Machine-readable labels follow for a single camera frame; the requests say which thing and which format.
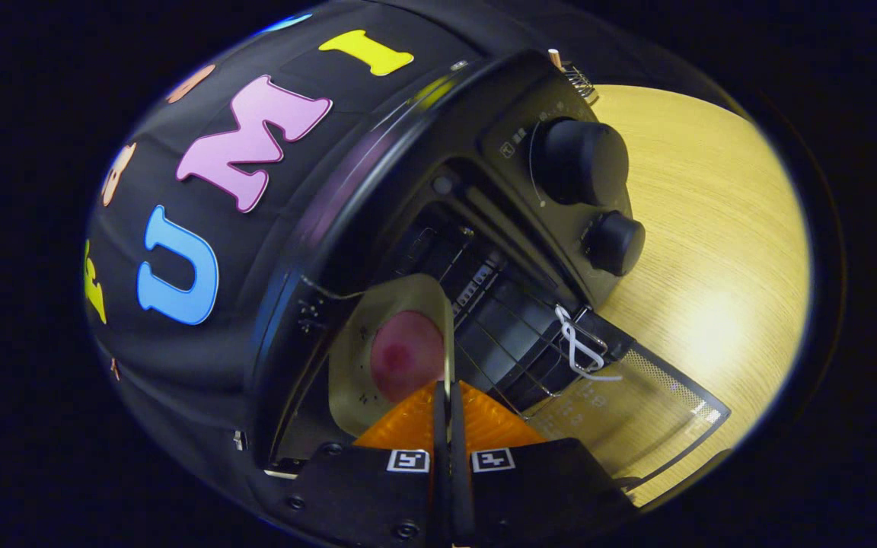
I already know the pink round ham slice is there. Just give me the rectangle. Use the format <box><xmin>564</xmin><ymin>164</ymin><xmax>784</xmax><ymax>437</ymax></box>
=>
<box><xmin>370</xmin><ymin>310</ymin><xmax>445</xmax><ymax>404</ymax></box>

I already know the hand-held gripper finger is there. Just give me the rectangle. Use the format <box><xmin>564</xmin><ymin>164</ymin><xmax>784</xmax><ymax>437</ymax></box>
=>
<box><xmin>450</xmin><ymin>381</ymin><xmax>637</xmax><ymax>545</ymax></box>
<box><xmin>286</xmin><ymin>381</ymin><xmax>451</xmax><ymax>545</ymax></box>

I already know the white cord loop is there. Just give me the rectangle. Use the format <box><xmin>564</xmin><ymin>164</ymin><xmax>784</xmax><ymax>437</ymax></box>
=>
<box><xmin>554</xmin><ymin>304</ymin><xmax>623</xmax><ymax>383</ymax></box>

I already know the cream square plate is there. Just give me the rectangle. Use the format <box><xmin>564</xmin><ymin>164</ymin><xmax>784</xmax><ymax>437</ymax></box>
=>
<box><xmin>328</xmin><ymin>274</ymin><xmax>456</xmax><ymax>436</ymax></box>

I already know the small wire basket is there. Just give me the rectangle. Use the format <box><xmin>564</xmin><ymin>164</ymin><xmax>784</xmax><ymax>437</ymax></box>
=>
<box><xmin>560</xmin><ymin>61</ymin><xmax>599</xmax><ymax>104</ymax></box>

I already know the black toaster oven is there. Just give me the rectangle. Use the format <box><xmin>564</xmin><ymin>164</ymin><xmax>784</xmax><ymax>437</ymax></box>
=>
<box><xmin>244</xmin><ymin>49</ymin><xmax>732</xmax><ymax>507</ymax></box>

